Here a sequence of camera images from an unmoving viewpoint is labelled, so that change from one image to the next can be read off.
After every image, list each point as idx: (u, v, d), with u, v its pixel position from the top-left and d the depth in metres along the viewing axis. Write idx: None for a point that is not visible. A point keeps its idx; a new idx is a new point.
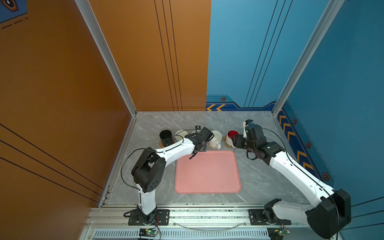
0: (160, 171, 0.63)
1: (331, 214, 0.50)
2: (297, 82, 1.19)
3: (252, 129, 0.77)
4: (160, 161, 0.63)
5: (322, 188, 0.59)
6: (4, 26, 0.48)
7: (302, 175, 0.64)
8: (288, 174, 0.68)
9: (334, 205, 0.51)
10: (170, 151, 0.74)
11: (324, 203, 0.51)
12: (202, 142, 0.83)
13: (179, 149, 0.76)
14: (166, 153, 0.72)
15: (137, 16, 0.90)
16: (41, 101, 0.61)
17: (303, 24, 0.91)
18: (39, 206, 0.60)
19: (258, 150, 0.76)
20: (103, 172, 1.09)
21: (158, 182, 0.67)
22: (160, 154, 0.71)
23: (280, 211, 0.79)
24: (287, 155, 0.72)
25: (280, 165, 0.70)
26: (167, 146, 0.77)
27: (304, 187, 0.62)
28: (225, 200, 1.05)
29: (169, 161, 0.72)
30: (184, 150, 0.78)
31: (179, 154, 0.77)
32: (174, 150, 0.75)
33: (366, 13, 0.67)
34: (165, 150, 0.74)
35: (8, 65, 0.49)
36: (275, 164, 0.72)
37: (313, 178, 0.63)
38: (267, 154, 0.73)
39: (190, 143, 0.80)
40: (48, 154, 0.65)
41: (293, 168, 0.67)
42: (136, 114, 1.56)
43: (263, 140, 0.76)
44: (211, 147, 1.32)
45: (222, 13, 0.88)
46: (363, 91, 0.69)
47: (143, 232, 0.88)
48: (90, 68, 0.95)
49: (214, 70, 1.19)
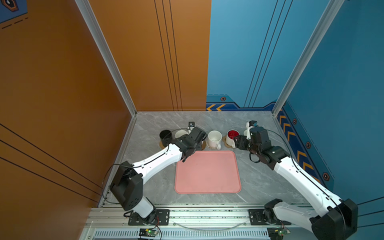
0: (137, 189, 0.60)
1: (338, 225, 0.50)
2: (297, 82, 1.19)
3: (257, 132, 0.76)
4: (136, 179, 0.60)
5: (328, 197, 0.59)
6: (4, 26, 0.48)
7: (308, 182, 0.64)
8: (294, 181, 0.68)
9: (340, 216, 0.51)
10: (150, 165, 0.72)
11: (331, 212, 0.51)
12: (191, 147, 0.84)
13: (161, 161, 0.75)
14: (144, 168, 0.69)
15: (136, 16, 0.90)
16: (39, 101, 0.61)
17: (303, 24, 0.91)
18: (39, 207, 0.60)
19: (262, 154, 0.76)
20: (103, 172, 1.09)
21: (138, 198, 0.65)
22: (138, 169, 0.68)
23: (281, 212, 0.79)
24: (293, 161, 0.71)
25: (286, 171, 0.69)
26: (147, 159, 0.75)
27: (311, 196, 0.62)
28: (225, 200, 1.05)
29: (149, 175, 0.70)
30: (169, 159, 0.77)
31: (161, 165, 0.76)
32: (155, 163, 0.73)
33: (366, 13, 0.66)
34: (144, 164, 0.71)
35: (9, 66, 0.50)
36: (279, 170, 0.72)
37: (320, 187, 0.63)
38: (272, 160, 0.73)
39: (176, 151, 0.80)
40: (48, 154, 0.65)
41: (300, 175, 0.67)
42: (136, 114, 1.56)
43: (267, 143, 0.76)
44: (211, 147, 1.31)
45: (222, 13, 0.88)
46: (362, 91, 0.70)
47: (143, 232, 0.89)
48: (90, 68, 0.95)
49: (214, 70, 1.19)
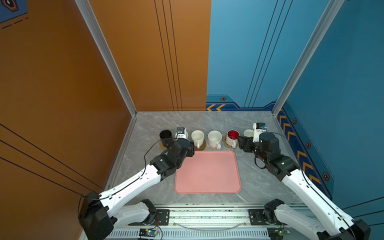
0: (102, 224, 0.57)
1: None
2: (297, 82, 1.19)
3: (268, 140, 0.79)
4: (99, 215, 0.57)
5: (341, 217, 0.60)
6: (4, 26, 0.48)
7: (319, 199, 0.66)
8: (304, 196, 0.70)
9: (354, 239, 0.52)
10: (119, 194, 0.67)
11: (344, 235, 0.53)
12: (171, 167, 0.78)
13: (133, 188, 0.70)
14: (112, 200, 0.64)
15: (136, 15, 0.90)
16: (39, 101, 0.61)
17: (303, 24, 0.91)
18: (39, 207, 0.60)
19: (271, 164, 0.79)
20: (103, 172, 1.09)
21: (108, 229, 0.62)
22: (104, 201, 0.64)
23: (283, 217, 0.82)
24: (304, 175, 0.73)
25: (296, 185, 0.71)
26: (117, 186, 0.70)
27: (321, 213, 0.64)
28: (225, 200, 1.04)
29: (118, 206, 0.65)
30: (143, 184, 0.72)
31: (134, 192, 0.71)
32: (125, 192, 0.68)
33: (366, 13, 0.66)
34: (112, 194, 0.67)
35: (9, 66, 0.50)
36: (288, 182, 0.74)
37: (332, 205, 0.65)
38: (280, 171, 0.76)
39: (152, 175, 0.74)
40: (48, 154, 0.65)
41: (311, 191, 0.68)
42: (136, 114, 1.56)
43: (277, 153, 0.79)
44: (211, 147, 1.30)
45: (222, 13, 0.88)
46: (362, 91, 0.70)
47: (143, 232, 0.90)
48: (90, 68, 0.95)
49: (214, 70, 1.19)
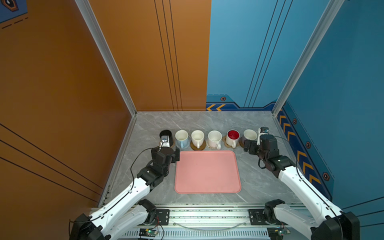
0: None
1: (334, 233, 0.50)
2: (297, 82, 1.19)
3: (266, 139, 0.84)
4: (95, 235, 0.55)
5: (328, 207, 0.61)
6: (4, 26, 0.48)
7: (309, 191, 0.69)
8: (296, 190, 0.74)
9: (339, 226, 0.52)
10: (111, 211, 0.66)
11: (329, 221, 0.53)
12: (160, 176, 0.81)
13: (124, 204, 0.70)
14: (103, 219, 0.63)
15: (136, 15, 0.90)
16: (39, 101, 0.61)
17: (304, 23, 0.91)
18: (39, 208, 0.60)
19: (268, 161, 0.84)
20: (103, 172, 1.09)
21: None
22: (96, 221, 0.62)
23: (282, 213, 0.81)
24: (297, 171, 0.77)
25: (289, 178, 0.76)
26: (108, 205, 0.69)
27: (311, 204, 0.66)
28: (225, 200, 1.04)
29: (111, 224, 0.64)
30: (134, 198, 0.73)
31: (126, 207, 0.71)
32: (117, 208, 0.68)
33: (366, 13, 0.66)
34: (103, 213, 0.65)
35: (9, 66, 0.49)
36: (283, 177, 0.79)
37: (322, 197, 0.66)
38: (277, 167, 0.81)
39: (142, 187, 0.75)
40: (48, 154, 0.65)
41: (302, 184, 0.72)
42: (136, 114, 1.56)
43: (275, 152, 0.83)
44: (211, 147, 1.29)
45: (222, 12, 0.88)
46: (362, 91, 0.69)
47: (143, 232, 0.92)
48: (90, 68, 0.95)
49: (215, 70, 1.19)
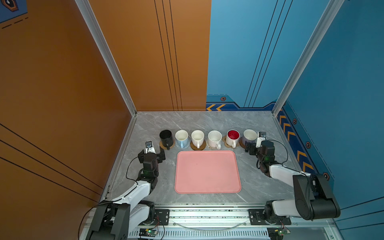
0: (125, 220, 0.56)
1: (302, 182, 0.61)
2: (297, 82, 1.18)
3: (264, 146, 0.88)
4: (122, 207, 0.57)
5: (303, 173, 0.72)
6: (4, 26, 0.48)
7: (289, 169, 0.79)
8: (281, 174, 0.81)
9: (306, 178, 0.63)
10: (129, 195, 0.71)
11: (298, 175, 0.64)
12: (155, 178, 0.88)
13: (138, 191, 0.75)
14: (126, 198, 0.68)
15: (136, 15, 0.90)
16: (39, 100, 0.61)
17: (305, 23, 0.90)
18: (38, 208, 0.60)
19: (262, 164, 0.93)
20: (103, 172, 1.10)
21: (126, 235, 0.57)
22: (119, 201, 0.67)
23: (279, 205, 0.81)
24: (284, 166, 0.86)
25: (275, 166, 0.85)
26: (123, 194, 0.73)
27: (290, 176, 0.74)
28: (225, 200, 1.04)
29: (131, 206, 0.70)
30: (143, 189, 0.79)
31: (138, 198, 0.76)
32: (134, 192, 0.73)
33: (366, 12, 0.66)
34: (123, 196, 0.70)
35: (9, 66, 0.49)
36: (272, 169, 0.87)
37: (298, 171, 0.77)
38: (267, 170, 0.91)
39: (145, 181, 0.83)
40: (48, 154, 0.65)
41: (285, 168, 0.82)
42: (136, 114, 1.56)
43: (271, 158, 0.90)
44: (211, 147, 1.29)
45: (221, 12, 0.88)
46: (362, 91, 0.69)
47: (143, 232, 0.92)
48: (90, 68, 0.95)
49: (215, 70, 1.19)
